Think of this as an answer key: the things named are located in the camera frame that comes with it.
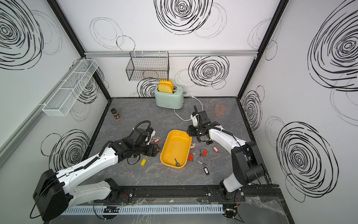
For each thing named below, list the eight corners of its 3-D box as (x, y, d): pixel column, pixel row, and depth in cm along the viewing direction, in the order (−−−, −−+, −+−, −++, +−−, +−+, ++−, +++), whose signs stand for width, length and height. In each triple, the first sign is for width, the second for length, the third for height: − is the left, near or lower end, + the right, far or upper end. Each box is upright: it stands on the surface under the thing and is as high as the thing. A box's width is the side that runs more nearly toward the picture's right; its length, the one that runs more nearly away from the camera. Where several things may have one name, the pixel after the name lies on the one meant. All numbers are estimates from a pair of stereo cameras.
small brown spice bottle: (115, 120, 107) (109, 112, 99) (116, 116, 110) (111, 108, 102) (119, 120, 107) (114, 112, 99) (121, 116, 110) (116, 108, 102)
